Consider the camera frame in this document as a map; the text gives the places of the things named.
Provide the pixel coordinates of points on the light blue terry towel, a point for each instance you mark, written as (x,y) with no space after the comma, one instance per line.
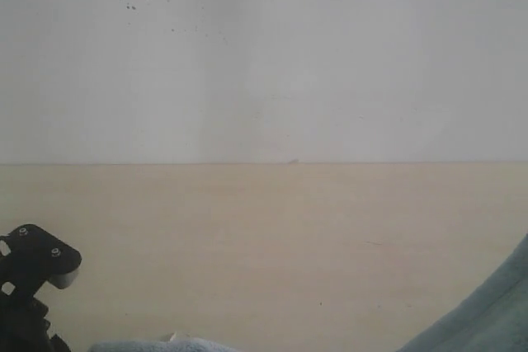
(492,318)

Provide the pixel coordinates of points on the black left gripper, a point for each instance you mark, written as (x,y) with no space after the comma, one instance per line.
(25,328)

